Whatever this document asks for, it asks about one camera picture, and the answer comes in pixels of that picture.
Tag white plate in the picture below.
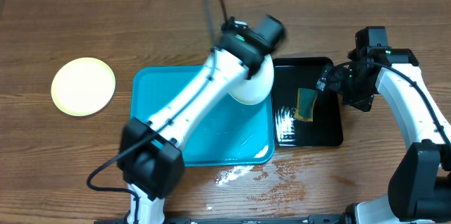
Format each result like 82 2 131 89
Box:
229 54 274 105

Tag green yellow sponge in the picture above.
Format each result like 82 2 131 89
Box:
294 88 318 122

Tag yellow-green plate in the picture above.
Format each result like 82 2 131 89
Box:
51 57 116 117

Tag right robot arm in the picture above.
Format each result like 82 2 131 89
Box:
316 48 450 223

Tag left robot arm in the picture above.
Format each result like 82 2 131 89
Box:
118 22 285 223

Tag black rectangular tray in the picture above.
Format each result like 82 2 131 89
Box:
271 57 343 147

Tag teal plastic tray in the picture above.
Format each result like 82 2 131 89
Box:
130 66 276 167

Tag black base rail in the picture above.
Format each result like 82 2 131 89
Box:
94 211 353 224

